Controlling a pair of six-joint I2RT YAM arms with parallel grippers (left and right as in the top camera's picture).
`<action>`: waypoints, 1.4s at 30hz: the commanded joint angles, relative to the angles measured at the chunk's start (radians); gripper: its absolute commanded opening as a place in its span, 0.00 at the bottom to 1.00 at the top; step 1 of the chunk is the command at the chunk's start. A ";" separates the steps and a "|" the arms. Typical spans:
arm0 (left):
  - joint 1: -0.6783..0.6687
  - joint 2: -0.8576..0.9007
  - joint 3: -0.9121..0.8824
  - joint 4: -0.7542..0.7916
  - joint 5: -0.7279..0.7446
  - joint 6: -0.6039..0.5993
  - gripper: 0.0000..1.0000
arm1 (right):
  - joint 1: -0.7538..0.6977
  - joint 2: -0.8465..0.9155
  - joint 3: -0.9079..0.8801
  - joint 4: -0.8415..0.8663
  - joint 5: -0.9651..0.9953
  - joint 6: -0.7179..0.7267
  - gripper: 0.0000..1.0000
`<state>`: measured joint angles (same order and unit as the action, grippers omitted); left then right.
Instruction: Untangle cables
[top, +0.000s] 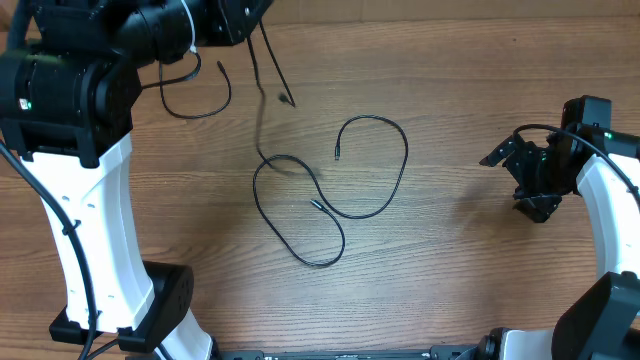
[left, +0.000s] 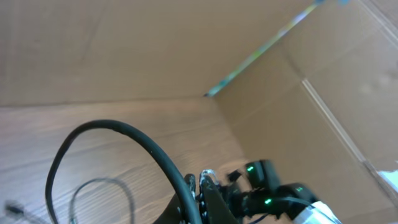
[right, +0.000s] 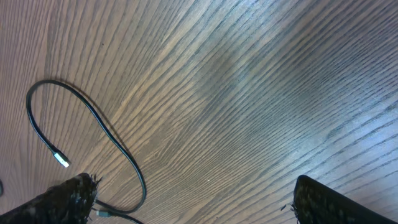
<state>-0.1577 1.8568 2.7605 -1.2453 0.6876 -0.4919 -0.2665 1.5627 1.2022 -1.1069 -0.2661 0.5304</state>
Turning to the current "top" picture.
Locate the short black cable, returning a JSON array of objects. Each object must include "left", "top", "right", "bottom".
[{"left": 158, "top": 52, "right": 233, "bottom": 121}]

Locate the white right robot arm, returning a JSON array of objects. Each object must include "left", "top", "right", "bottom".
[{"left": 461, "top": 95, "right": 639, "bottom": 360}]

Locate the thin black usb cable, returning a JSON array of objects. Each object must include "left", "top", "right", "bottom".
[{"left": 245, "top": 19, "right": 301, "bottom": 176}]

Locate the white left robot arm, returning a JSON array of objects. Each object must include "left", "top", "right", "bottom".
[{"left": 1, "top": 0, "right": 268, "bottom": 359}]

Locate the black cable bundle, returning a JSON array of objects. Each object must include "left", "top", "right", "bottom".
[{"left": 251, "top": 114, "right": 410, "bottom": 268}]

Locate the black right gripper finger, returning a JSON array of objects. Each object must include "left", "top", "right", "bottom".
[
  {"left": 514, "top": 195, "right": 562, "bottom": 223},
  {"left": 479, "top": 136, "right": 516, "bottom": 167}
]

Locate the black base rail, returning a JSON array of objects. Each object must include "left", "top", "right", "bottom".
[{"left": 124, "top": 327, "right": 571, "bottom": 360}]

